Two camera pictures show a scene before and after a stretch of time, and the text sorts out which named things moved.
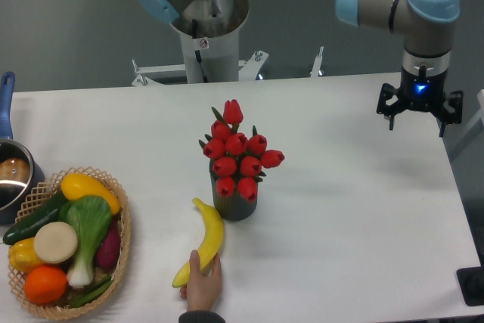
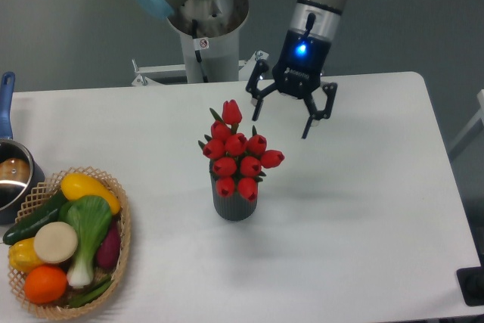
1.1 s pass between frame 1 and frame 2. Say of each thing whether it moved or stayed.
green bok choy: stayed
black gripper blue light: moved
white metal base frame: stayed
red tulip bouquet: stayed
